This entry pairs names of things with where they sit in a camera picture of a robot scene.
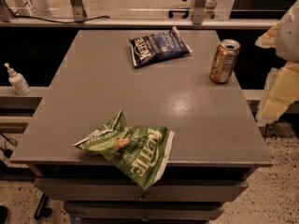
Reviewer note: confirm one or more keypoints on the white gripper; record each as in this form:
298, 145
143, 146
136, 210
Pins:
290, 37

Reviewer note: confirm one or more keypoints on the green jalapeno chip bag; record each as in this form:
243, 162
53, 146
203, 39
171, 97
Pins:
140, 152

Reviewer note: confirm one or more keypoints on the blue chip bag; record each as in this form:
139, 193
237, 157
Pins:
156, 48

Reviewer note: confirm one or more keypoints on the gold soda can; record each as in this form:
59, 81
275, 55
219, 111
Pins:
224, 61

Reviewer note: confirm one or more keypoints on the grey lower drawer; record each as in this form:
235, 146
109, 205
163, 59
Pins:
144, 211

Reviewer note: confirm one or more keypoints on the grey drawer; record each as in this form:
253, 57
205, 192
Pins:
94, 189
144, 211

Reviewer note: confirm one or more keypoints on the white pump bottle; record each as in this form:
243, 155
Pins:
17, 81

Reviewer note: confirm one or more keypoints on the grey top drawer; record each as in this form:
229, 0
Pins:
94, 189

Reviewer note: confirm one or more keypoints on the metal bracket right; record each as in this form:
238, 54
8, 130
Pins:
198, 11

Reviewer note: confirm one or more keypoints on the metal bracket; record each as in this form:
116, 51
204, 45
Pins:
79, 12
198, 11

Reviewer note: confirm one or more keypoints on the metal bracket left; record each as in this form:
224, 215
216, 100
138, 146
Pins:
79, 12

